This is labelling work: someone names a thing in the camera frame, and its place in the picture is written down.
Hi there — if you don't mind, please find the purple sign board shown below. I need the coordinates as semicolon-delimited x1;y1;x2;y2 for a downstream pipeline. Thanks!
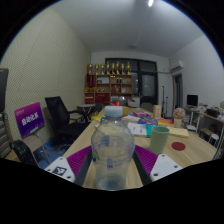
13;101;46;139

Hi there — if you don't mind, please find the teal book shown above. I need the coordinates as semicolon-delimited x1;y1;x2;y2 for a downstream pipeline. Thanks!
145;123;158;138

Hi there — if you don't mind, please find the black computer monitor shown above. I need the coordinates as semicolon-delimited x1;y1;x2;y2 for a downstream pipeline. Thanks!
186;94;199;108

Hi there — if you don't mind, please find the flat round red coaster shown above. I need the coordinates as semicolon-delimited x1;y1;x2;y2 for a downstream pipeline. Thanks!
170;141;187;152

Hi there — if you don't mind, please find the beige upholstered chair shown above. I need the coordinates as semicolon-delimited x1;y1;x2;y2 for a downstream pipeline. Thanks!
139;101;154;114

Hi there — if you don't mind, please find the orange book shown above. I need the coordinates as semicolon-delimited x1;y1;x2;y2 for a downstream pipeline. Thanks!
156;117;174;127

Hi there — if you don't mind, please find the small round grey table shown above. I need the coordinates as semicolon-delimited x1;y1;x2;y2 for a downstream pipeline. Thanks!
76;103;98;116

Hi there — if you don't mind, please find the cluttered wooden side desk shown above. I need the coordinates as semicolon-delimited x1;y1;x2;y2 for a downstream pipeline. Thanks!
184;101;224;148

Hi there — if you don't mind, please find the black tripod stand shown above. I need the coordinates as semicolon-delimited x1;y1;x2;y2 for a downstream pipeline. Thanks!
161;85;169;108

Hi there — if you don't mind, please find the black chair backrest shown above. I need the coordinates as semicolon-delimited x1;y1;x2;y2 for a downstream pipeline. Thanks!
9;139;40;168

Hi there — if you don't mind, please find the beige envelope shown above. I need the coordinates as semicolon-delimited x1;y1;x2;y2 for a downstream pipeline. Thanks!
166;125;190;139

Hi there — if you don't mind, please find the white round stool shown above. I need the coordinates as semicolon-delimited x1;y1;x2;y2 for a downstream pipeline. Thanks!
208;133;221;148

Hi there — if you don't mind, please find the yellow gift box red ribbon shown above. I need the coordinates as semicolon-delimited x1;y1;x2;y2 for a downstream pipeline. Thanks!
110;101;130;118

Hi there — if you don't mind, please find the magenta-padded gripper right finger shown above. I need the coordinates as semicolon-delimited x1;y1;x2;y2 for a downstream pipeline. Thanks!
133;144;184;186

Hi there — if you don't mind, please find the pale green cup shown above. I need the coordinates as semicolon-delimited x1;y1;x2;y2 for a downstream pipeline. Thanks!
148;125;171;156

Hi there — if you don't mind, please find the clear plastic water bottle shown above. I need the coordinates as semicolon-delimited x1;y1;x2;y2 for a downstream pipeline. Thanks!
90;105;136;192

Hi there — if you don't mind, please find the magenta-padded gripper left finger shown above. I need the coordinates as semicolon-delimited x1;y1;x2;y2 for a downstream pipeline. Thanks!
44;145;93;187

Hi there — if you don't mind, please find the pink box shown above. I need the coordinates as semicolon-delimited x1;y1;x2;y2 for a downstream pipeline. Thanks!
133;111;152;118

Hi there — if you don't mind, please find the white printed paper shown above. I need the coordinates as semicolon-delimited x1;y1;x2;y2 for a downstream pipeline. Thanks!
127;121;148;137

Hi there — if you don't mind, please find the orange standing card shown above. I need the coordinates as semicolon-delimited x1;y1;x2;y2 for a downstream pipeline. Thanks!
152;104;163;119

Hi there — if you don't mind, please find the wooden shelf unit with trophies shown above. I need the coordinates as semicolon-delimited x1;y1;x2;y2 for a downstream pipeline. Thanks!
83;60;134;105

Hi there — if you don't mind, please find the black office chair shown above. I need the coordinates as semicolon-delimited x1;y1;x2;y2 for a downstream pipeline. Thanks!
44;95;91;141

